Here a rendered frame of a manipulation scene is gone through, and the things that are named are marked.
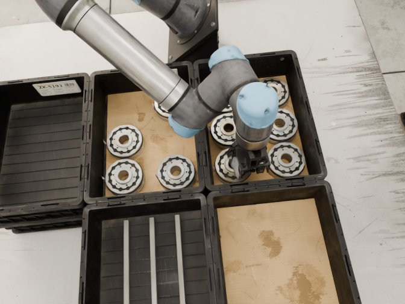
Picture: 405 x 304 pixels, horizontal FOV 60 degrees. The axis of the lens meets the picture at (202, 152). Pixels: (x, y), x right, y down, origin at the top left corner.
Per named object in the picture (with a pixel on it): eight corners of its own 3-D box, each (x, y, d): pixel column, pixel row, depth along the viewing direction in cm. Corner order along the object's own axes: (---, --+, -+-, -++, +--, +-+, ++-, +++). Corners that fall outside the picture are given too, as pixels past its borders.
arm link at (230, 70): (188, 74, 75) (208, 114, 70) (224, 36, 69) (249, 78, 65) (212, 82, 81) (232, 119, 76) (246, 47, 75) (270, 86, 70)
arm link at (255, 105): (267, 70, 65) (288, 106, 61) (261, 102, 75) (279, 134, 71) (228, 85, 64) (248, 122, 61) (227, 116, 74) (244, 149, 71)
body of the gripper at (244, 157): (238, 179, 85) (241, 160, 74) (230, 148, 89) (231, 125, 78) (269, 172, 86) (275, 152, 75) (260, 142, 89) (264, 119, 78)
